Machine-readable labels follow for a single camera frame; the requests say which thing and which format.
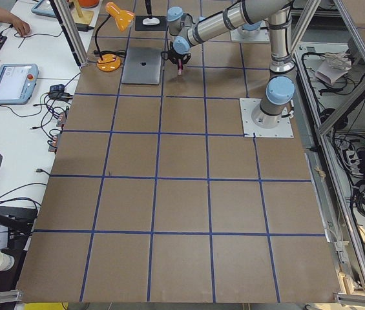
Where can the pink highlighter pen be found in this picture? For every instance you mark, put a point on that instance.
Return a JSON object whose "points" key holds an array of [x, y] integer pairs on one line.
{"points": [[180, 67]]}

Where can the white computer mouse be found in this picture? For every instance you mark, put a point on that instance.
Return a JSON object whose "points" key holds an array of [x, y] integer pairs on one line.
{"points": [[151, 22]]}

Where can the black mousepad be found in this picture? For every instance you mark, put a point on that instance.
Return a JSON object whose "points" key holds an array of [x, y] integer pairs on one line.
{"points": [[139, 27]]}

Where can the person's hand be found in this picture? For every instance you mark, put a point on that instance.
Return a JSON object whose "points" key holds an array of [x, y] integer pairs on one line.
{"points": [[22, 27]]}

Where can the silver laptop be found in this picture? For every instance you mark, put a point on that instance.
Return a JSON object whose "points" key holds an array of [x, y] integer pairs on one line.
{"points": [[142, 66]]}

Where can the orange bucket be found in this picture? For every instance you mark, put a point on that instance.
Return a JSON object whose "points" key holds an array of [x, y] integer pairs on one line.
{"points": [[88, 3]]}

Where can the wooden stand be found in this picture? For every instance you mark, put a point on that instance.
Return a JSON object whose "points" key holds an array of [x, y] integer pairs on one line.
{"points": [[80, 15]]}

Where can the black power adapter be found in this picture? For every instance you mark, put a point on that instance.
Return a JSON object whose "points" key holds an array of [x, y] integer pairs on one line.
{"points": [[81, 27]]}

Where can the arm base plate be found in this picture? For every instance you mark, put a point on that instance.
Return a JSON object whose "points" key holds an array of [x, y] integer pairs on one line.
{"points": [[256, 124], [258, 36]]}

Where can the aluminium frame post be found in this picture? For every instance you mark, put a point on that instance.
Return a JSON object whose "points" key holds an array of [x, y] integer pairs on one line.
{"points": [[69, 28]]}

